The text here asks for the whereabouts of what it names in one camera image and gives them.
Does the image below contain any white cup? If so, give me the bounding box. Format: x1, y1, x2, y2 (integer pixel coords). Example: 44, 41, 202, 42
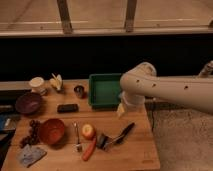
29, 77, 47, 95

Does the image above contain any orange bowl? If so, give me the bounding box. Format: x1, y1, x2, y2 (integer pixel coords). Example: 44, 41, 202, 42
38, 118, 65, 145

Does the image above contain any black rectangular block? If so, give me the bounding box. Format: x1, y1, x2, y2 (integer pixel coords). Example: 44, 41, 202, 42
57, 104, 78, 113

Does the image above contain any red yellow apple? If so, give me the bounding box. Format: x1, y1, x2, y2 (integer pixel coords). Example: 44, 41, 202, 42
82, 124, 96, 140

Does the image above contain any dark grape bunch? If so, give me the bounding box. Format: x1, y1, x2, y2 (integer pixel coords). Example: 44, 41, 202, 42
19, 120, 40, 148

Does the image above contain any small metal cup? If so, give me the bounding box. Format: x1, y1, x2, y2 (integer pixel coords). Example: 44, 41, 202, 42
74, 85, 85, 99

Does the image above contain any metal spoon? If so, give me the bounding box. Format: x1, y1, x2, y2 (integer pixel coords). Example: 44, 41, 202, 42
73, 122, 82, 152

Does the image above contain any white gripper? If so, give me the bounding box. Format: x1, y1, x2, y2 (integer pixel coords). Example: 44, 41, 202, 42
117, 91, 145, 118

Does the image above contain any grey blue cloth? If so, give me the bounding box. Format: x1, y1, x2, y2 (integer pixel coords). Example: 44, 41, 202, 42
17, 145, 47, 168

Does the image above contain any black handled brush tool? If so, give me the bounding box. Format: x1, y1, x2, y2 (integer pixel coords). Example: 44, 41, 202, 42
96, 122, 135, 151

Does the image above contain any peeled banana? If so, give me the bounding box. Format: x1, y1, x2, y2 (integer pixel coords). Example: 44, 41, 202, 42
50, 74, 63, 91

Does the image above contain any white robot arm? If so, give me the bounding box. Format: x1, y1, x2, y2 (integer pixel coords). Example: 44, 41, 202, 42
120, 60, 213, 115

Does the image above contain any orange carrot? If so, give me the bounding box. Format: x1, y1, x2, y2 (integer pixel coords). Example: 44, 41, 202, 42
82, 138, 97, 161

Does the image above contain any purple bowl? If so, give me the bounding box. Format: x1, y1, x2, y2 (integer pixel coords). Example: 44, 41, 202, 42
15, 92, 42, 115

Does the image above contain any green plastic tray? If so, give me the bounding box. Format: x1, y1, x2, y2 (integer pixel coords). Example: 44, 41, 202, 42
88, 73, 121, 109

